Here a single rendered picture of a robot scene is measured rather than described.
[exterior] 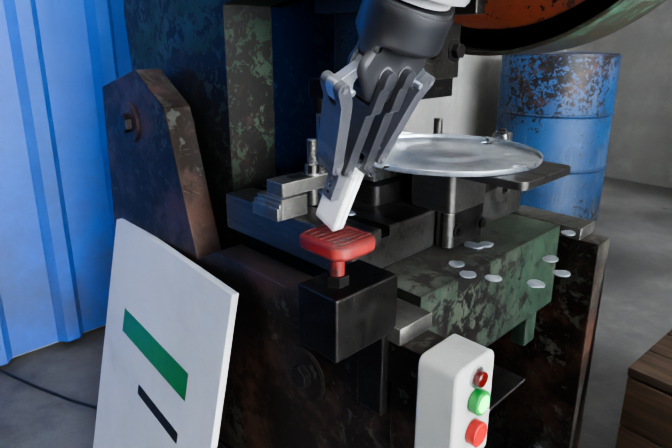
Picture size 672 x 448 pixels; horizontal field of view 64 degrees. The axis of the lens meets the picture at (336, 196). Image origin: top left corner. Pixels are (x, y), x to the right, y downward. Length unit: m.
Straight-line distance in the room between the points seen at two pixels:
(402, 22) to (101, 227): 1.59
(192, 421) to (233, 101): 0.53
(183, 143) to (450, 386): 0.61
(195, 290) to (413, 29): 0.63
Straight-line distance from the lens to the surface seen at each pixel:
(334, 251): 0.52
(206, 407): 0.94
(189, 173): 0.97
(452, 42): 0.87
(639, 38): 4.19
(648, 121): 4.19
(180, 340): 1.00
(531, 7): 1.15
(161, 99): 0.99
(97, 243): 1.93
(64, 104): 1.82
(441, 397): 0.62
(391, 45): 0.44
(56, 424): 1.67
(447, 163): 0.79
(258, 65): 0.96
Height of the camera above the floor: 0.95
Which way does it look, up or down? 16 degrees down
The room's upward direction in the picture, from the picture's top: straight up
